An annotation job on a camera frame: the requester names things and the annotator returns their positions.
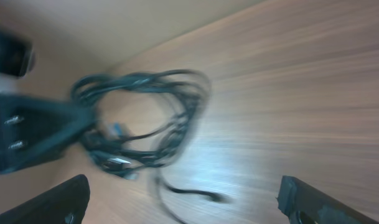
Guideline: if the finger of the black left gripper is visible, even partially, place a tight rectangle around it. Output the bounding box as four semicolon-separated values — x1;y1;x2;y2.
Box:
0;93;96;174

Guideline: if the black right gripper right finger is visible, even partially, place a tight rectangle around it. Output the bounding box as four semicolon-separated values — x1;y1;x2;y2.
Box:
277;175;379;224

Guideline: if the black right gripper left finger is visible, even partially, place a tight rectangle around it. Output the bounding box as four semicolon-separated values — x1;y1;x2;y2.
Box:
0;174;90;224

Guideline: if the black cable bundle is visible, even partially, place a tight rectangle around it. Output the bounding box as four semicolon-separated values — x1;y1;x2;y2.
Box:
70;68;230;224

